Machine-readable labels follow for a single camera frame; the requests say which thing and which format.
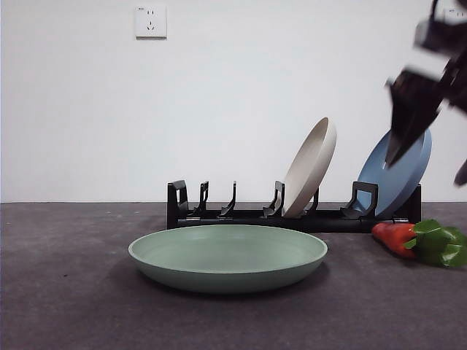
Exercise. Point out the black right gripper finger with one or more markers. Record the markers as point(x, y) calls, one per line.
point(462, 176)
point(408, 113)

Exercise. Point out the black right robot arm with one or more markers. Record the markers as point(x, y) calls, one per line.
point(450, 47)

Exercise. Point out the black plate rack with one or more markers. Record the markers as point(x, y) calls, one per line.
point(346, 223)

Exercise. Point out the orange toy carrot green leaves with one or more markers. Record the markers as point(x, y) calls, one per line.
point(396, 237)

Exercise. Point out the green plate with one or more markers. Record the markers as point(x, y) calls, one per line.
point(226, 277)

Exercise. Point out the blue plate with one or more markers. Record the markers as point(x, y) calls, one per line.
point(405, 182)

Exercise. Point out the beige plate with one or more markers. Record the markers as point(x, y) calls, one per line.
point(310, 171)

